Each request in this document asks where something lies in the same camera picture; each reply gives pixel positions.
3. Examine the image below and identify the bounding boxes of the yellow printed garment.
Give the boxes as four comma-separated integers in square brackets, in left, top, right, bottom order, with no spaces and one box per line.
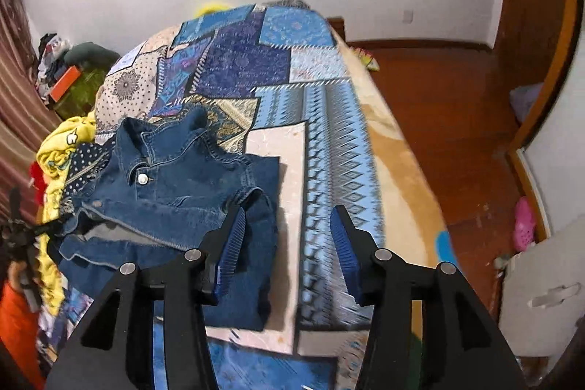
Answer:
[35,116,98,318]

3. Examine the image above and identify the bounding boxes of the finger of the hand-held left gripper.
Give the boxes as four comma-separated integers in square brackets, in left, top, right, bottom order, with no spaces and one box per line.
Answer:
[32,213,75,236]
[9,186,23,227]

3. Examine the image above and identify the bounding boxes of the person's left hand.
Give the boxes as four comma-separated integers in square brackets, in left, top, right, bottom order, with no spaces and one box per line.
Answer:
[7,261,30,288]

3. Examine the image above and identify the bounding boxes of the blue denim jacket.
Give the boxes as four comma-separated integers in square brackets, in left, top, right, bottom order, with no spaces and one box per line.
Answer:
[58,107,282,332]

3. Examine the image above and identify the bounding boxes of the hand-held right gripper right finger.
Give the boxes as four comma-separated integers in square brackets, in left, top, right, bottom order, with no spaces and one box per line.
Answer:
[329,205,531,390]

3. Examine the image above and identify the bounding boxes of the green and red packet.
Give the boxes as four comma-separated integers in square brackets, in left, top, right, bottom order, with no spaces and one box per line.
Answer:
[352,47,380,72]

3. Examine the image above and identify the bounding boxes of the dark wooden bed frame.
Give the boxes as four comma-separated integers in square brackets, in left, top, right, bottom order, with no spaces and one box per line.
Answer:
[328,18,349,44]

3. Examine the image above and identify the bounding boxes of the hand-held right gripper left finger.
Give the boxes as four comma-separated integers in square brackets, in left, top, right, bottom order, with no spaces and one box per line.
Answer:
[46,205,250,390]

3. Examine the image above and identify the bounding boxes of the person's left forearm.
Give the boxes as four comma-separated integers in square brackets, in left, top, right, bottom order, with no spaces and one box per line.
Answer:
[0,280,47,390]

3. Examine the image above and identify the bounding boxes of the pink slipper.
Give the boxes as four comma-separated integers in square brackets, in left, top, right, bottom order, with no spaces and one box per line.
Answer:
[512,197,537,251]

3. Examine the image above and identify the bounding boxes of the orange box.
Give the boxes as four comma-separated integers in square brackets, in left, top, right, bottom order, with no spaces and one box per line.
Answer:
[49,65,83,103]

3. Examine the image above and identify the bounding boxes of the purple cloth bundle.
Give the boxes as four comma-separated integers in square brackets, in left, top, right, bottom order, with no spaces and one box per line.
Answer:
[509,83,546,124]

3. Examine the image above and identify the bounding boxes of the navy polka-dot garment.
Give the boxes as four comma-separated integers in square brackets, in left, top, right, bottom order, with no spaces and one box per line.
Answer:
[59,139,120,209]

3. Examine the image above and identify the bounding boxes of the red garment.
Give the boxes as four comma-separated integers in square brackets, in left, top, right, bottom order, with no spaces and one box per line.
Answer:
[28,162,49,200]

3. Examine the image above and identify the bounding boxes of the yellow plush toy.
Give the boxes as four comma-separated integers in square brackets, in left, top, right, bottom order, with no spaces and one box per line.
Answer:
[194,0,230,19]

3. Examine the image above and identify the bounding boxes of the white appliance with stickers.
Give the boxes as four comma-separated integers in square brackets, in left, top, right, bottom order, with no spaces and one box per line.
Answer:
[496,230,585,360]

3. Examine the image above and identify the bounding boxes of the green patterned container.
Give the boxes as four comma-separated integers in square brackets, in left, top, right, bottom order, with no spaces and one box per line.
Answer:
[55,68,111,122]

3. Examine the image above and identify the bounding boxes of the striped brown curtain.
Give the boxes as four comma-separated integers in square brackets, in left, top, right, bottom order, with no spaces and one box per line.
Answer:
[0,0,65,192]

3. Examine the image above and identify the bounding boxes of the dark green pillow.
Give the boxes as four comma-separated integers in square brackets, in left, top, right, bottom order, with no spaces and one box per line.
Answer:
[64,43,121,69]

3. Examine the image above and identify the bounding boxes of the frosted sliding wardrobe door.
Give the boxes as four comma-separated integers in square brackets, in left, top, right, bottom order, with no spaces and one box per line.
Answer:
[505,0,585,245]

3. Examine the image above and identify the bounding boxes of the beige fleece bed sheet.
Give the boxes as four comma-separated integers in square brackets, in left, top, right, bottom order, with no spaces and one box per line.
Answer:
[337,37,452,372]

